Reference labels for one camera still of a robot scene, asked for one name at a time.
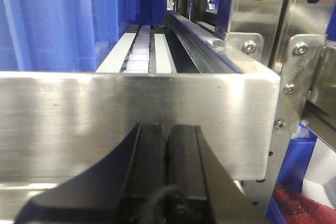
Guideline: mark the blue lower bin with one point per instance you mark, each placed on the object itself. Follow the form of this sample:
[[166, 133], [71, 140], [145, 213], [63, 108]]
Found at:
[[308, 168]]

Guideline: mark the stainless steel shelf front rail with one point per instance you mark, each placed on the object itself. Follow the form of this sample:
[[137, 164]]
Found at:
[[56, 125]]

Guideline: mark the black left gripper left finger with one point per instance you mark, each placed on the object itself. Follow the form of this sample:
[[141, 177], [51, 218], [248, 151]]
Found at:
[[111, 190]]

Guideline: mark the white roller conveyor track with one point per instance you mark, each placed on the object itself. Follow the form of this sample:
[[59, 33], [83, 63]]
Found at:
[[143, 49]]

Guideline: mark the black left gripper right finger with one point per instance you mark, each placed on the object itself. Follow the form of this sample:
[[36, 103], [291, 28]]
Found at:
[[204, 192]]

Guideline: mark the stainless steel shelf upright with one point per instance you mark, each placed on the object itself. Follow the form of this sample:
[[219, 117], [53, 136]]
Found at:
[[294, 33]]

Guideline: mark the blue plastic tray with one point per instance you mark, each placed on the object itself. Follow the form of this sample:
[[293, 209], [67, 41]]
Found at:
[[69, 35]]

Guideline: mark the black side guide rail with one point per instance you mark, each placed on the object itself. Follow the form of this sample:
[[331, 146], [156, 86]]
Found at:
[[206, 51]]

